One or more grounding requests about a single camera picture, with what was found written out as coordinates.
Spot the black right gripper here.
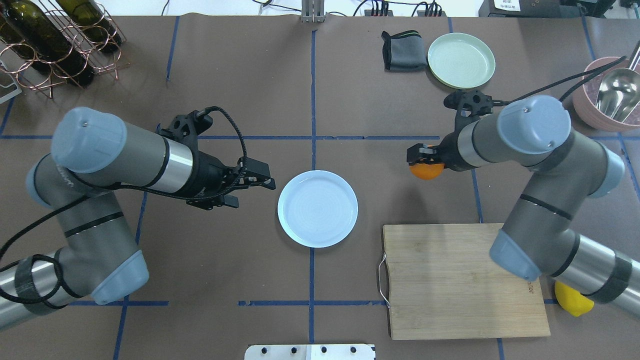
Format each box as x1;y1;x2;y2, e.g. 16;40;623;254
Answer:
406;89;493;172

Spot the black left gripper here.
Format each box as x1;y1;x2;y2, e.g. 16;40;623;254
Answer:
156;105;276;210

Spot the orange fruit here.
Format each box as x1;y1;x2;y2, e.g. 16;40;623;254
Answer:
409;162;445;181

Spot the light blue plate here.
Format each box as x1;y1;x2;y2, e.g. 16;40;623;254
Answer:
277;170;359;248

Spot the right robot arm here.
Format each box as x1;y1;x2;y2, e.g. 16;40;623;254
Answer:
406;89;640;317

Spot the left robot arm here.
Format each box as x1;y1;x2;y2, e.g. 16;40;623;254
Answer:
1;105;276;330

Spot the green plate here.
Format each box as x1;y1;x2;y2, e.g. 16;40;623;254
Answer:
427;32;497;90

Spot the dark folded cloth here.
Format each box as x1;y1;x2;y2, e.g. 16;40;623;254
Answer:
381;30;428;73

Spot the wooden cutting board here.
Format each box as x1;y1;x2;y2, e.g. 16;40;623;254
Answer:
382;223;551;341

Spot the pink bowl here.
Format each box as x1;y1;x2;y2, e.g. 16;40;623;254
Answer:
571;59;640;133

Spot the metal scoop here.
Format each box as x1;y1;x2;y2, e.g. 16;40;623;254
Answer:
596;43;640;123

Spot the yellow lemon right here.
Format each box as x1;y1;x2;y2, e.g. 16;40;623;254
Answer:
554;281;595;318

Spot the dark wine bottle middle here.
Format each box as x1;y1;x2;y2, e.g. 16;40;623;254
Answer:
57;0;122;54

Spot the dark wine bottle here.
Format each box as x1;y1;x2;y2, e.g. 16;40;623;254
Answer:
1;0;95;88
57;0;122;54

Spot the dark wine bottle front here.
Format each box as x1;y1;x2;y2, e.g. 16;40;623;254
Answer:
1;0;95;88

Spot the aluminium frame post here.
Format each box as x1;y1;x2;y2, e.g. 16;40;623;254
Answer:
301;0;326;23

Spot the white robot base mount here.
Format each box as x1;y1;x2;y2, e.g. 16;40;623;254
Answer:
244;343;377;360

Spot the copper wire bottle rack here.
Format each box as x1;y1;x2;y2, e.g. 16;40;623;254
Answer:
1;0;131;99

